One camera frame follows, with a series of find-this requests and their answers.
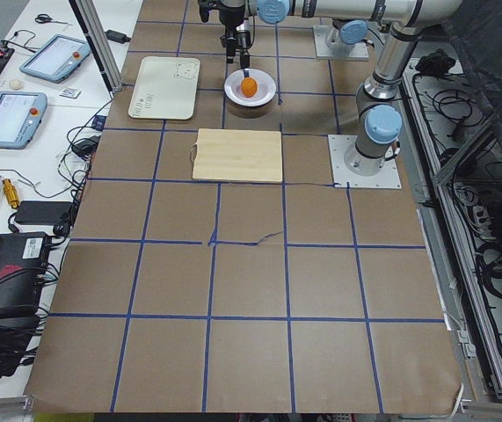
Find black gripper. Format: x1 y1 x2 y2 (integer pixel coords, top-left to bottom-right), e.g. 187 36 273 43
198 0 252 78

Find orange fruit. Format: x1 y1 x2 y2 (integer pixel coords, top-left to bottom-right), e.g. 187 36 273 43
240 76 258 98

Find white round plate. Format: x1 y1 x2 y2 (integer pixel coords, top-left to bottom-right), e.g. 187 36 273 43
223 69 277 107

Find cream bear tray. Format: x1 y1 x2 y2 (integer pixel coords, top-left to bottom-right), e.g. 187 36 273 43
127 56 200 120

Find bamboo cutting board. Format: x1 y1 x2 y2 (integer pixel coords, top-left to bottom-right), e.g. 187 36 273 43
192 128 283 183

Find upper blue teach pendant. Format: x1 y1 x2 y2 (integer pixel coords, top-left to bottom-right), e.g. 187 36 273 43
19 34 91 83

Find blue teach pendant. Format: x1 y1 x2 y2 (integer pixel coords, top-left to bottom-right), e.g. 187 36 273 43
0 91 47 149
19 34 91 83

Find black scissors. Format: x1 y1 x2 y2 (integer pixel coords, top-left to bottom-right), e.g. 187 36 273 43
34 13 53 25

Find small beige ball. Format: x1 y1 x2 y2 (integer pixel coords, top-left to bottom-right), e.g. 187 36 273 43
10 79 24 91

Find lower blue teach pendant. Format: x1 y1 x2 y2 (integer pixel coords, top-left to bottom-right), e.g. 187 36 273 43
0 91 47 149

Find black power brick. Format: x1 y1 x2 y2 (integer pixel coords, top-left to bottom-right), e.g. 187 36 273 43
14 200 71 225

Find brown paper table mat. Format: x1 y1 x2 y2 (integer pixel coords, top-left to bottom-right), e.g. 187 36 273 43
25 1 462 416

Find gold metal cylinder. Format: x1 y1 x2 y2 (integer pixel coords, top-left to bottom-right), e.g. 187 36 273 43
3 178 20 210

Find black red computer box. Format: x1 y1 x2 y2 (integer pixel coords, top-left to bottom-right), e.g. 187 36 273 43
0 232 51 319

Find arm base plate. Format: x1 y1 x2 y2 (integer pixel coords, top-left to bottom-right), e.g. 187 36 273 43
313 25 369 62
328 135 402 189

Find aluminium frame post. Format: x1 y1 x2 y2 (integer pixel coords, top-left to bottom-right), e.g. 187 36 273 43
69 0 123 94

